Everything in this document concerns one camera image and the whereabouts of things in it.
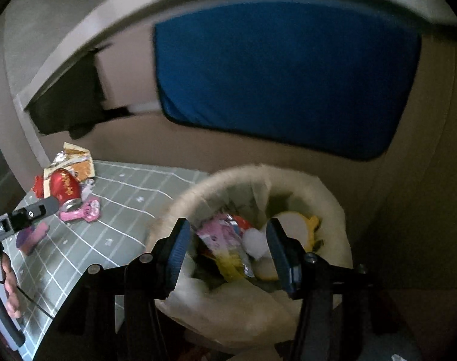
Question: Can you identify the blue cloth panel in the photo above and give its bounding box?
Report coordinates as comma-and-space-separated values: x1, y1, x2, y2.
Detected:
154, 2, 422, 161

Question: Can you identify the purple grape snack packet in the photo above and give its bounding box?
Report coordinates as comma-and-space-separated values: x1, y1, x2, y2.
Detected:
16, 222, 50, 256

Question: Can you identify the crushed red drink can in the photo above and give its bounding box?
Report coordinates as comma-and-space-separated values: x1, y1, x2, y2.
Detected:
49, 169, 82, 212

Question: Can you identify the cardboard panel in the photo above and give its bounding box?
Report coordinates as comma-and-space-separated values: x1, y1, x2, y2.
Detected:
38, 25, 457, 234

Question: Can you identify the person's left hand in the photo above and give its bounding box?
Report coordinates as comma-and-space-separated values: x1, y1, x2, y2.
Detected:
2, 253, 21, 319

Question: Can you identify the orange noodle snack bag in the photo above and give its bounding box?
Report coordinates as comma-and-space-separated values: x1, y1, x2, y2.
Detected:
43, 142, 95, 198

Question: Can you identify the green grid table mat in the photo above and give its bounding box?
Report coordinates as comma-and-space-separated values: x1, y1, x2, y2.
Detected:
3, 161, 208, 360

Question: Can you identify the pink wrapper in bin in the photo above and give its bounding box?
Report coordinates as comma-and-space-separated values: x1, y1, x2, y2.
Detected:
196, 214, 255, 282

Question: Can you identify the black cloth under counter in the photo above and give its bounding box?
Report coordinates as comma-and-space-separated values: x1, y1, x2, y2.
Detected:
28, 48, 132, 139

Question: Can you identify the yellow white plush toy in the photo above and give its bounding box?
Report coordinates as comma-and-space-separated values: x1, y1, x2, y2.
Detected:
241, 211, 321, 282

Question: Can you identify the crumpled red plastic wrapper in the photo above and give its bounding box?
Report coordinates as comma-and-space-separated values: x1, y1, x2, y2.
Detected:
32, 175, 44, 199

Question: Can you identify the pink panda lollipop wrapper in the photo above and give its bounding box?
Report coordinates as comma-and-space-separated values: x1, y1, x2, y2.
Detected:
59, 197, 101, 223

